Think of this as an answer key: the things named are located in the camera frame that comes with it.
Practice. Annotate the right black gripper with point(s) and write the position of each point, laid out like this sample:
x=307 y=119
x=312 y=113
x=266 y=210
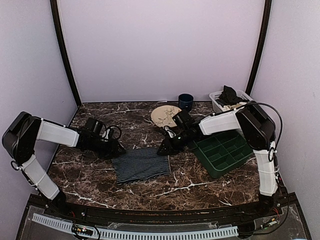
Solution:
x=170 y=148

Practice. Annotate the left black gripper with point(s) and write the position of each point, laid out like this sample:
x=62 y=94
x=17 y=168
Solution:
x=112 y=149

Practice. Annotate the navy striped underwear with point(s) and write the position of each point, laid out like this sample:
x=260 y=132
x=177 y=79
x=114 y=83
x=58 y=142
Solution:
x=140 y=164

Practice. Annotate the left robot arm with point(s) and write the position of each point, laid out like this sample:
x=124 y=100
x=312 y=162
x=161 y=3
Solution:
x=26 y=131

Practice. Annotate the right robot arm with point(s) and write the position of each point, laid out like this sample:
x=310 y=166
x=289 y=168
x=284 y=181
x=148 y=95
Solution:
x=258 y=128

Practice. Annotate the beige floral plate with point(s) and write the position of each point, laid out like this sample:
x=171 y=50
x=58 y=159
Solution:
x=163 y=116

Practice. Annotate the dark blue mug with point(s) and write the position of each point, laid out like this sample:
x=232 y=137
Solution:
x=185 y=101

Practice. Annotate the green divided organizer tray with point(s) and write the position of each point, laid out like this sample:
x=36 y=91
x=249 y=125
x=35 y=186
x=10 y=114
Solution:
x=221 y=152

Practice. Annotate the white plastic laundry basket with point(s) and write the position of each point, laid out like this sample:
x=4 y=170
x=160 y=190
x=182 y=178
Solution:
x=217 y=105

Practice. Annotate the beige garment in basket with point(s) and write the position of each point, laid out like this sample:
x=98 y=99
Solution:
x=232 y=107

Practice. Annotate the black garment in basket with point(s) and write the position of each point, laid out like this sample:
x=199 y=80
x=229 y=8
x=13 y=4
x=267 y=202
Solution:
x=229 y=96

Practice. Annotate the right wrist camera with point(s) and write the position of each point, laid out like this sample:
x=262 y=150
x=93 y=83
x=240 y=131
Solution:
x=169 y=131

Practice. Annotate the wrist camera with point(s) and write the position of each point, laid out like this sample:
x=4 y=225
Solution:
x=109 y=134
x=169 y=131

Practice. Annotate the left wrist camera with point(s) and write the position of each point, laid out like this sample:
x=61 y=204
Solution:
x=109 y=134

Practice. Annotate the white slotted cable duct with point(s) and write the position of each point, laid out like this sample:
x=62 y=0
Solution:
x=98 y=233

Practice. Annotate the black front rail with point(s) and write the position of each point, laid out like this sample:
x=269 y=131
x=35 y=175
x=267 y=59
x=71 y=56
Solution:
x=238 y=214

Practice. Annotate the left black frame post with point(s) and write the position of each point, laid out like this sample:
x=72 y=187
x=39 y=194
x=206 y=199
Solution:
x=63 y=52

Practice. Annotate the black frame post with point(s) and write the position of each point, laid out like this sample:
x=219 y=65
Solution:
x=260 y=46
x=63 y=52

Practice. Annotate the right black frame post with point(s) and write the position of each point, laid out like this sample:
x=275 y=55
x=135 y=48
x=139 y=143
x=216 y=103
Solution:
x=260 y=46

